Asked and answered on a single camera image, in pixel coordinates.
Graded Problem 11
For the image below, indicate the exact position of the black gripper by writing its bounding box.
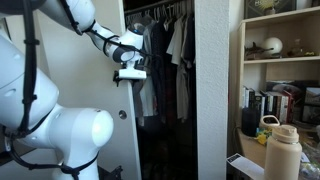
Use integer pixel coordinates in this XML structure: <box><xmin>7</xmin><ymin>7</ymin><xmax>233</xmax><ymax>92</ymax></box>
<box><xmin>112</xmin><ymin>69</ymin><xmax>141</xmax><ymax>88</ymax></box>

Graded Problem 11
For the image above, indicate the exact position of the white sliding closet door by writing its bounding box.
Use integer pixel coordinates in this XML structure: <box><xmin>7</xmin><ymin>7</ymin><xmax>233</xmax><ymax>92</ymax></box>
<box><xmin>4</xmin><ymin>0</ymin><xmax>143</xmax><ymax>180</ymax></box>

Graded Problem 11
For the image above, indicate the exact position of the grey blue hanging shirt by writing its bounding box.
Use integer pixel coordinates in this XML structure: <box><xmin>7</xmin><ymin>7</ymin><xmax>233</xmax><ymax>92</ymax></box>
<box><xmin>131</xmin><ymin>19</ymin><xmax>158</xmax><ymax>128</ymax></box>

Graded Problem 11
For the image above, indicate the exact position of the round metal door pull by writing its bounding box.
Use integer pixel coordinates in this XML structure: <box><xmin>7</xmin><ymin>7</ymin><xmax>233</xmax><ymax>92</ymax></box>
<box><xmin>117</xmin><ymin>109</ymin><xmax>129</xmax><ymax>121</ymax></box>

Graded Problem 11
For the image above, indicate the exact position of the dark navy hanging shirt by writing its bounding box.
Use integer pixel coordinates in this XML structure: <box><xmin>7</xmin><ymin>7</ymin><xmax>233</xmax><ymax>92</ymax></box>
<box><xmin>149</xmin><ymin>19</ymin><xmax>176</xmax><ymax>125</ymax></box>

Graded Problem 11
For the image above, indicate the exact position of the closet clothes rod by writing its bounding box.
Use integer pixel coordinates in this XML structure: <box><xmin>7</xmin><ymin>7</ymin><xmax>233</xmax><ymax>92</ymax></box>
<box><xmin>123</xmin><ymin>0</ymin><xmax>196</xmax><ymax>17</ymax></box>

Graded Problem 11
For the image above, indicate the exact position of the black table clamp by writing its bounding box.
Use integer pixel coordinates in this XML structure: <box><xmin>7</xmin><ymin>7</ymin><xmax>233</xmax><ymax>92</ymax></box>
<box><xmin>97</xmin><ymin>164</ymin><xmax>125</xmax><ymax>180</ymax></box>

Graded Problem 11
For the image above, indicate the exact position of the white spine book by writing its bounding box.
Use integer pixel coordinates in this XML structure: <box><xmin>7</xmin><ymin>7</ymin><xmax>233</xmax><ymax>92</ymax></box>
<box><xmin>242</xmin><ymin>86</ymin><xmax>250</xmax><ymax>110</ymax></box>

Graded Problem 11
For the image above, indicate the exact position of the black spine book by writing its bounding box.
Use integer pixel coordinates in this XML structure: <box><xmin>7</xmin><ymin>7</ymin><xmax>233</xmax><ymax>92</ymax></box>
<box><xmin>248</xmin><ymin>88</ymin><xmax>257</xmax><ymax>110</ymax></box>

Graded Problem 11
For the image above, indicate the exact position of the black cylindrical speaker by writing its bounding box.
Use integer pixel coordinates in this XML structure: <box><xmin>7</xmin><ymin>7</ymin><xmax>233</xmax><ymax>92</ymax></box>
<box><xmin>241</xmin><ymin>107</ymin><xmax>262</xmax><ymax>138</ymax></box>

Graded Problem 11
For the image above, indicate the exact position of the dark shark figurine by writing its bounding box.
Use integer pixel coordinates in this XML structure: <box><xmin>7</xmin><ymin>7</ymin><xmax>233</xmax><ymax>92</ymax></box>
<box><xmin>244</xmin><ymin>41</ymin><xmax>275</xmax><ymax>61</ymax></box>

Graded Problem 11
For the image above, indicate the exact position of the wooden desk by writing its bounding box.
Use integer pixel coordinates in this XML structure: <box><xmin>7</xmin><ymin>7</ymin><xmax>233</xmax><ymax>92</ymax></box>
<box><xmin>237</xmin><ymin>128</ymin><xmax>320</xmax><ymax>169</ymax></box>

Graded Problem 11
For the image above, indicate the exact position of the dark framed picture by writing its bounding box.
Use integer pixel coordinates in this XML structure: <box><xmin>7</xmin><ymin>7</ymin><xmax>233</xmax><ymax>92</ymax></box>
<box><xmin>244</xmin><ymin>0</ymin><xmax>298</xmax><ymax>20</ymax></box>

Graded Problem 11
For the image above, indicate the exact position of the white paper box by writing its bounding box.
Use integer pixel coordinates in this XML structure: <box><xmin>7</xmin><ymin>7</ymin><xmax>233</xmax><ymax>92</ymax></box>
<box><xmin>226</xmin><ymin>153</ymin><xmax>266</xmax><ymax>180</ymax></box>

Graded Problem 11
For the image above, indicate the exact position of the yellow green packet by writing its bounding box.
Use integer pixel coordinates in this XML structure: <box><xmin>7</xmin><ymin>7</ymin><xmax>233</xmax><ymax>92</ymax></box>
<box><xmin>254</xmin><ymin>128</ymin><xmax>273</xmax><ymax>146</ymax></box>

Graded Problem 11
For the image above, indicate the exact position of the white sphere ornament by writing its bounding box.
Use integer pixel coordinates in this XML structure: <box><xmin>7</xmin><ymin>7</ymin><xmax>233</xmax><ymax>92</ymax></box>
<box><xmin>261</xmin><ymin>36</ymin><xmax>284</xmax><ymax>56</ymax></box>

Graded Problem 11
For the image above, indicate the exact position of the light wooden bookshelf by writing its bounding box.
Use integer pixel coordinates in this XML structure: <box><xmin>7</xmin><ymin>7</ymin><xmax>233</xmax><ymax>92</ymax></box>
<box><xmin>237</xmin><ymin>5</ymin><xmax>320</xmax><ymax>134</ymax></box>

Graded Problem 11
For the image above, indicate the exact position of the vase with yellow flower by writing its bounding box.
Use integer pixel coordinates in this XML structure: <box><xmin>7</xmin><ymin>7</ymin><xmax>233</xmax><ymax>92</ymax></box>
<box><xmin>255</xmin><ymin>0</ymin><xmax>282</xmax><ymax>16</ymax></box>

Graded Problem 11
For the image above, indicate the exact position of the red spine book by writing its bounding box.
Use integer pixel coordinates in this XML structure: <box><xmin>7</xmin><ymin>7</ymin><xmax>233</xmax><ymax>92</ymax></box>
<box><xmin>283</xmin><ymin>89</ymin><xmax>296</xmax><ymax>125</ymax></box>

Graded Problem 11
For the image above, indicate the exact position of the large dark picture book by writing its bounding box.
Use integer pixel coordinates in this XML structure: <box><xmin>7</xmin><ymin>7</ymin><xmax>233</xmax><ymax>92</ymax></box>
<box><xmin>265</xmin><ymin>79</ymin><xmax>320</xmax><ymax>102</ymax></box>

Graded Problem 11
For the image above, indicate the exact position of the small glass bottle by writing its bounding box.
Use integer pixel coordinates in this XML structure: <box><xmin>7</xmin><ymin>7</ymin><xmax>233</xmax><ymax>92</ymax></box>
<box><xmin>288</xmin><ymin>38</ymin><xmax>306</xmax><ymax>58</ymax></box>

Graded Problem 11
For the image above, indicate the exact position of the large beige water bottle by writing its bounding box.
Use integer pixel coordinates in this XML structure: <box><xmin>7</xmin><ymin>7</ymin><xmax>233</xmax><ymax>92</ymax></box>
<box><xmin>263</xmin><ymin>124</ymin><xmax>303</xmax><ymax>180</ymax></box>

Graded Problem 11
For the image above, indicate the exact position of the black framed photo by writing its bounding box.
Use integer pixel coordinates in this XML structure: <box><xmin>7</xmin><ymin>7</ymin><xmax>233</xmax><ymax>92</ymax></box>
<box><xmin>301</xmin><ymin>86</ymin><xmax>320</xmax><ymax>126</ymax></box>

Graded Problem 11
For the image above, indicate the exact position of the clear plastic bag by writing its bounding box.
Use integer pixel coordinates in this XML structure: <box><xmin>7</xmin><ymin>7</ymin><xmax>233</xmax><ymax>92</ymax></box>
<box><xmin>298</xmin><ymin>134</ymin><xmax>320</xmax><ymax>180</ymax></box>

